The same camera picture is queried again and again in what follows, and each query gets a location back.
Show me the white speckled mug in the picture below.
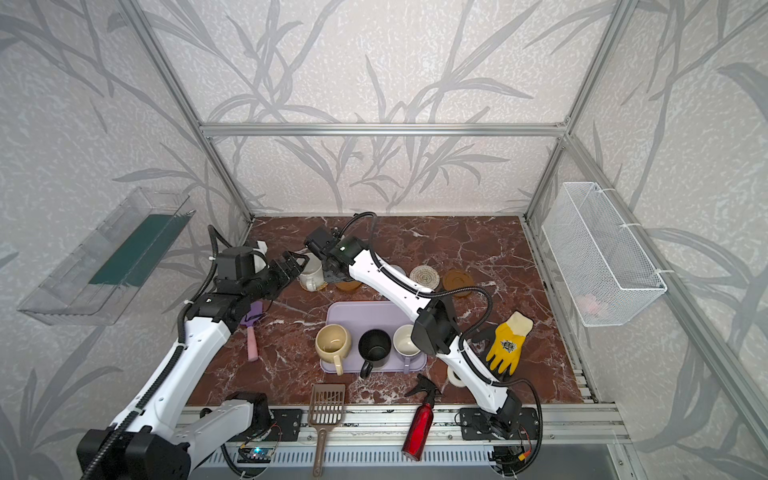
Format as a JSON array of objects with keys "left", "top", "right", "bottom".
[{"left": 299, "top": 255, "right": 327, "bottom": 292}]

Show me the brown wooden coaster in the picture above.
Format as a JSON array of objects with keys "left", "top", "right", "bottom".
[
  {"left": 442, "top": 269, "right": 475, "bottom": 299},
  {"left": 335, "top": 281, "right": 362, "bottom": 293}
]

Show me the beige ceramic mug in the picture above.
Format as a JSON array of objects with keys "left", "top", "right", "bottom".
[{"left": 315, "top": 324, "right": 352, "bottom": 376}]

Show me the white rainbow rope coaster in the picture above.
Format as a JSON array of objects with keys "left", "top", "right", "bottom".
[{"left": 409, "top": 265, "right": 440, "bottom": 290}]

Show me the black mug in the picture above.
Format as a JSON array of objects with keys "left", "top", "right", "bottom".
[{"left": 358, "top": 329, "right": 392, "bottom": 379}]

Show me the white mug lilac handle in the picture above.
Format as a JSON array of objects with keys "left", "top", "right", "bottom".
[{"left": 393, "top": 324, "right": 427, "bottom": 374}]

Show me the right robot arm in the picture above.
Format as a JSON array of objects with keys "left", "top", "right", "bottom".
[{"left": 305, "top": 227, "right": 523, "bottom": 439}]

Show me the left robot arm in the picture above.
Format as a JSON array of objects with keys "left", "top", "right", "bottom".
[{"left": 76, "top": 246, "right": 309, "bottom": 479}]

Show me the purple small object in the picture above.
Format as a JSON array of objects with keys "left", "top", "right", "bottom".
[{"left": 240, "top": 301, "right": 264, "bottom": 328}]

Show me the lilac plastic tray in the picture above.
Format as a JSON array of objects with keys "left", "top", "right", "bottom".
[{"left": 315, "top": 301, "right": 427, "bottom": 378}]

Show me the pink small object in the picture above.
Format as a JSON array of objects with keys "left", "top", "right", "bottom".
[{"left": 246, "top": 325, "right": 259, "bottom": 362}]

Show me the green sponge pad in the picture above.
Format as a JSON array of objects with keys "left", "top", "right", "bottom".
[{"left": 89, "top": 214, "right": 191, "bottom": 287}]

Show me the brown litter scoop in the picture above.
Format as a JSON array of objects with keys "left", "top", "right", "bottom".
[{"left": 308, "top": 383, "right": 346, "bottom": 478}]

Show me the white tape roll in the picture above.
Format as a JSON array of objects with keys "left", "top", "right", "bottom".
[{"left": 447, "top": 366, "right": 466, "bottom": 388}]

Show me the yellow black work glove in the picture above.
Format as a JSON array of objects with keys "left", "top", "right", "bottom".
[{"left": 486, "top": 312, "right": 533, "bottom": 375}]

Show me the red spray bottle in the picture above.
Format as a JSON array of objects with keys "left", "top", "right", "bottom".
[{"left": 401, "top": 374, "right": 442, "bottom": 461}]

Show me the pink object in basket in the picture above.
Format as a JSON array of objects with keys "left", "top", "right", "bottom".
[{"left": 577, "top": 294, "right": 607, "bottom": 318}]

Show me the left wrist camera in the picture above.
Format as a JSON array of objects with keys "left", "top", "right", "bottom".
[{"left": 247, "top": 240, "right": 268, "bottom": 272}]

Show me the clear plastic wall shelf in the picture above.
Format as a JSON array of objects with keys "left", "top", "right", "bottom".
[{"left": 18, "top": 187, "right": 196, "bottom": 326}]

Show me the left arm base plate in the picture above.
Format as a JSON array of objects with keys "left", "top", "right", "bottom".
[{"left": 262, "top": 408, "right": 303, "bottom": 442}]

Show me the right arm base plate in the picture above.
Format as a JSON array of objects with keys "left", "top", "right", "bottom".
[{"left": 454, "top": 407, "right": 541, "bottom": 441}]

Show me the white wire basket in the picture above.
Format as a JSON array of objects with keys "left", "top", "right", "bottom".
[{"left": 542, "top": 182, "right": 667, "bottom": 327}]

